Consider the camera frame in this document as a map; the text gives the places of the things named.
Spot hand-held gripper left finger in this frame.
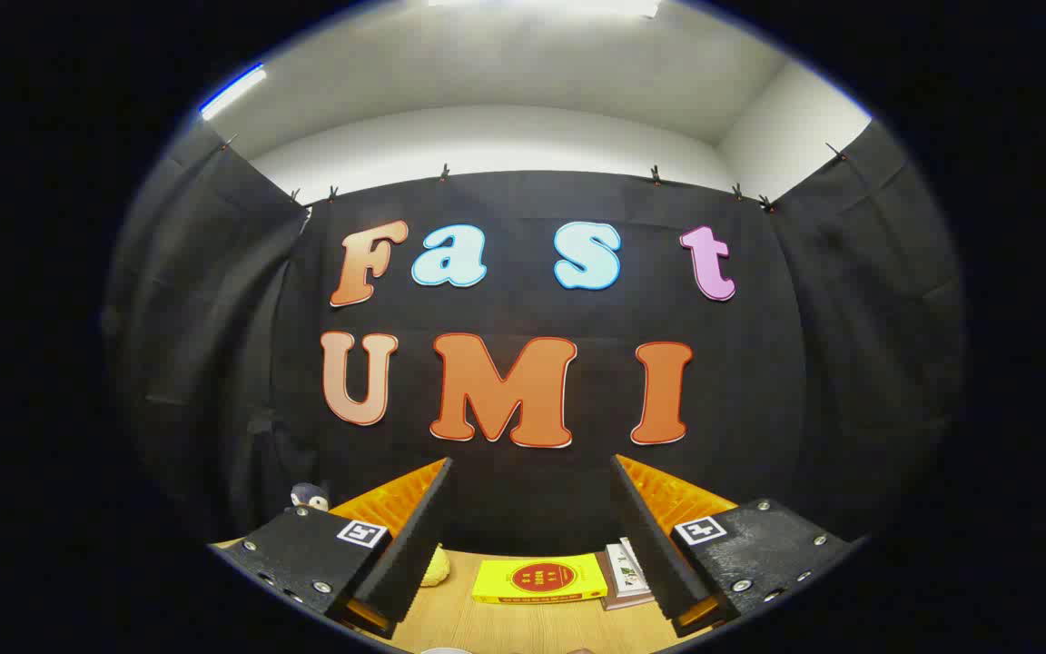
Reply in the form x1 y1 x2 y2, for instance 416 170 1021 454
208 457 454 639

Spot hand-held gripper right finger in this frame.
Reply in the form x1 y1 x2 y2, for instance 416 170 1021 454
611 454 855 637

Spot white book with pictured cover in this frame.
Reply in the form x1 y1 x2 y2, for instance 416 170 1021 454
617 538 654 590

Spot round yellow plush cushion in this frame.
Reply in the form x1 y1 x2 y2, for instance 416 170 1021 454
420 543 451 588

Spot yellow book with red circle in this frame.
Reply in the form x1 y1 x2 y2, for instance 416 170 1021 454
471 552 609 606

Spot ceiling light strip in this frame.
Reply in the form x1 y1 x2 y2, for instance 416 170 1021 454
199 64 268 121
428 0 665 19

